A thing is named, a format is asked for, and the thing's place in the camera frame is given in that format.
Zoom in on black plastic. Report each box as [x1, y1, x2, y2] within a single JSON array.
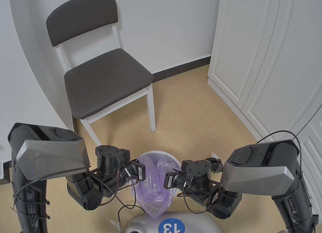
[[206, 156, 224, 174]]

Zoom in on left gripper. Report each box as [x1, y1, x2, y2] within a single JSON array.
[[118, 163, 147, 190]]

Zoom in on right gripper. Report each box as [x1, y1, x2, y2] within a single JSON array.
[[164, 171, 189, 190]]

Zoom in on white trash bin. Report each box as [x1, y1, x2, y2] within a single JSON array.
[[137, 150, 181, 177]]

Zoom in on black cable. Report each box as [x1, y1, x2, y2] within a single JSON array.
[[256, 130, 302, 159], [116, 204, 146, 233]]

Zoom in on purple plastic bag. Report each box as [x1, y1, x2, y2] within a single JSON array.
[[130, 154, 181, 219]]

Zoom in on white wardrobe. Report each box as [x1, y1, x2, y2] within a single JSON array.
[[207, 0, 322, 217]]

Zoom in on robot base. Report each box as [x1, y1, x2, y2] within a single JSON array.
[[124, 211, 222, 233]]

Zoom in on grey padded white chair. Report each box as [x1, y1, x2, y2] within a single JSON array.
[[46, 0, 156, 147]]

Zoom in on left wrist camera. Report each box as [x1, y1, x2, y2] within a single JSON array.
[[114, 148, 139, 171]]

